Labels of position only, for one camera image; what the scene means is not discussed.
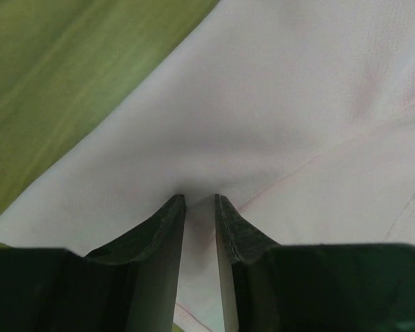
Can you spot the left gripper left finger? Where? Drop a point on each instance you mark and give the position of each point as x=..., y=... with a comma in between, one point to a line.
x=128, y=284

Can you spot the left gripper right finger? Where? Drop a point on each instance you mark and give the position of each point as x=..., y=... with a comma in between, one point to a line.
x=266, y=286

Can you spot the light pink t-shirt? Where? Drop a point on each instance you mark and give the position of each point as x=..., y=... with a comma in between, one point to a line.
x=302, y=113

